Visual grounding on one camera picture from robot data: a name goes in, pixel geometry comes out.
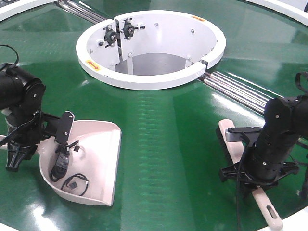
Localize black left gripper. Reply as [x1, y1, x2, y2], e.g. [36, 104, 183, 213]
[6, 109, 75, 172]

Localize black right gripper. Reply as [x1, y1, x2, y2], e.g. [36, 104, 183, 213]
[219, 127, 299, 194]

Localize beige hand brush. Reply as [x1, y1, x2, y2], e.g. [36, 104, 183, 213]
[218, 119, 283, 231]

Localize black cable bundle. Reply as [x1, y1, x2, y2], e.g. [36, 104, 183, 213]
[49, 140, 80, 182]

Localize beige plastic dustpan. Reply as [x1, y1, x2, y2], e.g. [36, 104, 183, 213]
[0, 119, 122, 206]

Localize small black cable with connector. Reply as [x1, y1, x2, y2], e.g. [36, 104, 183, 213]
[61, 173, 90, 197]

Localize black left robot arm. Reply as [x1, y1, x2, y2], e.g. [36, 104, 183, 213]
[0, 63, 74, 172]

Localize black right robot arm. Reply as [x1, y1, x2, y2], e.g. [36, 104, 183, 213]
[219, 95, 308, 191]

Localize chrome conveyor rollers right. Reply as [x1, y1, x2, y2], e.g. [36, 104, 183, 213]
[198, 71, 281, 114]

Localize chrome conveyor rollers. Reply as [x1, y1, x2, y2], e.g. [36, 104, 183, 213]
[55, 0, 107, 24]
[198, 71, 281, 114]

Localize chrome conveyor rollers left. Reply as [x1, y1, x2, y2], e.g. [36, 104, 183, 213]
[55, 0, 107, 24]

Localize white outer conveyor rim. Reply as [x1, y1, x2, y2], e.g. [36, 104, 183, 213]
[0, 0, 308, 27]

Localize orange warning sticker front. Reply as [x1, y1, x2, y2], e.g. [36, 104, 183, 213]
[85, 59, 101, 72]

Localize orange warning sticker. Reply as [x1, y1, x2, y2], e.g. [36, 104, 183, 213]
[85, 59, 101, 72]
[191, 15, 206, 22]

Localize orange warning sticker rear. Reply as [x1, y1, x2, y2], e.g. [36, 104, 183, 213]
[191, 15, 206, 22]

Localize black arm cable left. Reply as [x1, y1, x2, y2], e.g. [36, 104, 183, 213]
[0, 44, 19, 66]

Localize black bearing mount left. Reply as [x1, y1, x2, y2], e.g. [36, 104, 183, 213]
[98, 25, 117, 47]

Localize black bearing mount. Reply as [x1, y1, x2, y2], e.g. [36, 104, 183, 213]
[98, 25, 117, 47]
[121, 18, 145, 40]

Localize white inner conveyor ring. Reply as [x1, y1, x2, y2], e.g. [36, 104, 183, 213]
[75, 10, 227, 90]

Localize black bearing mount right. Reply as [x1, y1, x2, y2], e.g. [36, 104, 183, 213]
[121, 18, 145, 40]

